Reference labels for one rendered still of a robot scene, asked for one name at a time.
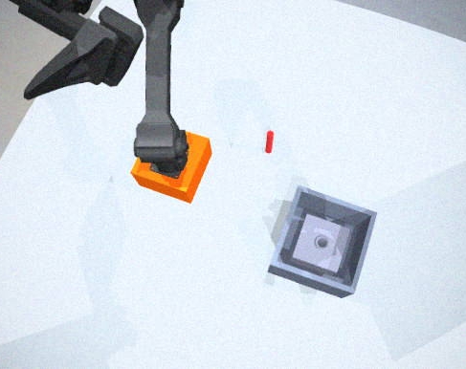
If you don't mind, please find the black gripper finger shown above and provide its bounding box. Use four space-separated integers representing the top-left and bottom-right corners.
24 17 119 100

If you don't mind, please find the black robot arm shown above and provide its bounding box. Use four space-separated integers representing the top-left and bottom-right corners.
133 0 189 179

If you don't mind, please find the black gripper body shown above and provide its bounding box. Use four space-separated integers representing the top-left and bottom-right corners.
9 0 144 87

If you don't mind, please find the red peg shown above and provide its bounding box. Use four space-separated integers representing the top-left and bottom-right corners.
266 130 275 154

